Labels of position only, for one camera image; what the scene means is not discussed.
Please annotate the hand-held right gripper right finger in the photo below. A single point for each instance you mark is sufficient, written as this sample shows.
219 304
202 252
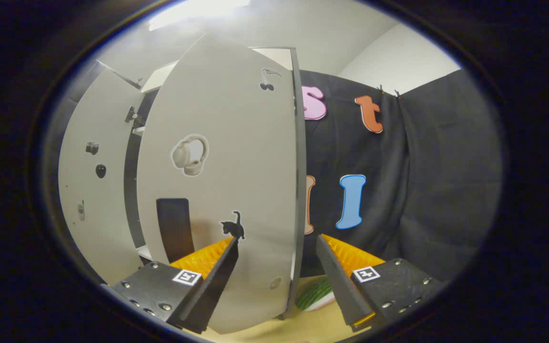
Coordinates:
341 283

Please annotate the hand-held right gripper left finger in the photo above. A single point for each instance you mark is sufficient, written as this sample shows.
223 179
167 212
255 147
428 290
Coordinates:
215 286

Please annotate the white cabinet door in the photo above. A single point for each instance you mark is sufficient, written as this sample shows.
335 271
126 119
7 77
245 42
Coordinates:
98 214
246 166

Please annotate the grey and white cabinet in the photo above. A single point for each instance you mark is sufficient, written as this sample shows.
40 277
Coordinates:
133 190

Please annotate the black backdrop cloth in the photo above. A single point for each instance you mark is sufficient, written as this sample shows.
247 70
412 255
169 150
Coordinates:
422 181

